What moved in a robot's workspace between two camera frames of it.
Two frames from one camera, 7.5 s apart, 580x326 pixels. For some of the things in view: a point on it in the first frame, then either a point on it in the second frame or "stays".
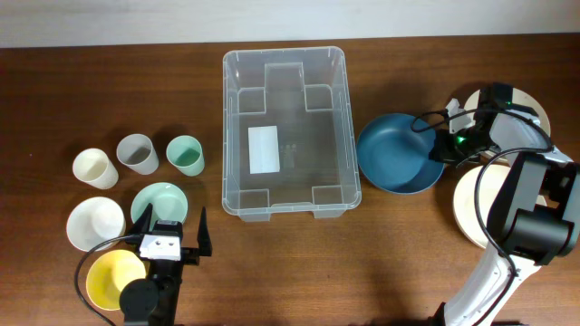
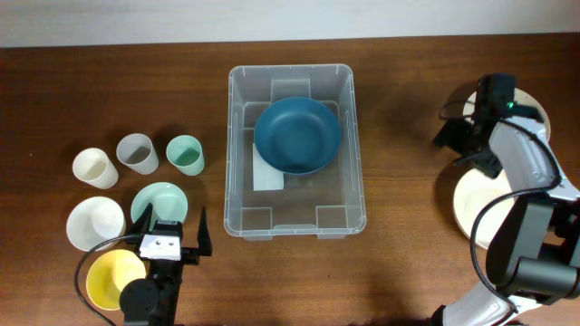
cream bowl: (490, 181) stays
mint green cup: (186, 154) stays
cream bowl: (520, 98) stays
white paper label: (264, 149) -> (265, 177)
